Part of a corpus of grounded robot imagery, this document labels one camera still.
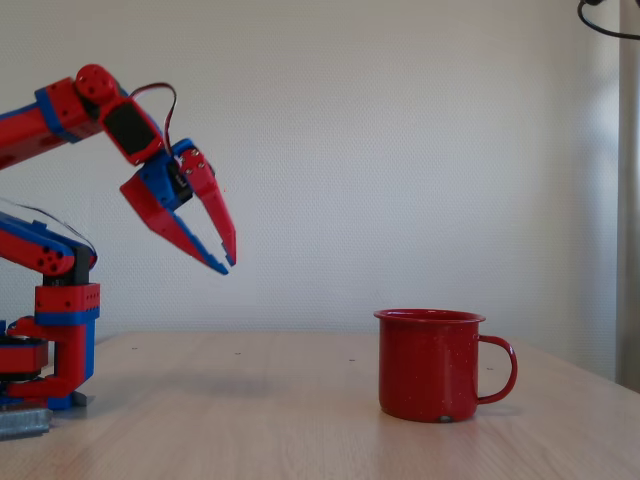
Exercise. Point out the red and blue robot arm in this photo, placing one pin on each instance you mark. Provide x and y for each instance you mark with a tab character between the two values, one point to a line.
25	125

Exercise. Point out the red enamel mug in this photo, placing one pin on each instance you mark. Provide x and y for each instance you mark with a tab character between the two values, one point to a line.
425	365

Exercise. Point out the flat grey duct tape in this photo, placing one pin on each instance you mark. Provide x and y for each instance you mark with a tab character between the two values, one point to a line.
82	400

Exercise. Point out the crumpled grey duct tape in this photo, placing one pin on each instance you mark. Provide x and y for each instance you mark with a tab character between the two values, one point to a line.
22	424

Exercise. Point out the grey vertical window frame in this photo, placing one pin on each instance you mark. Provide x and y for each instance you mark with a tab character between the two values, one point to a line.
630	200

